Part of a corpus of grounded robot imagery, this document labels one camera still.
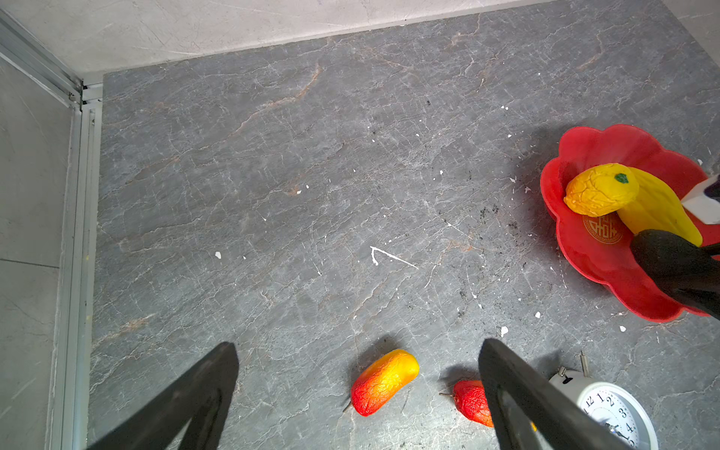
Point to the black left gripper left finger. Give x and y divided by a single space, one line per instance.
195 406

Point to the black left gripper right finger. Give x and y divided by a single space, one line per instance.
524 405

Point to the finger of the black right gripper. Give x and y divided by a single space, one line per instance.
683 271

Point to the long yellow fake fruit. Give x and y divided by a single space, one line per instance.
657 207

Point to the round yellow fake fruit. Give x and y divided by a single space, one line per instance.
602 190

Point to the red-yellow fake mango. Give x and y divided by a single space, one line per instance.
470 400
382 380

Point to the red flower-shaped fruit bowl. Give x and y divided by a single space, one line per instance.
600 247

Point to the white alarm clock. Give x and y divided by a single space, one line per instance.
607 404

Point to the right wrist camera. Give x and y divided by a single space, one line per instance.
703 201

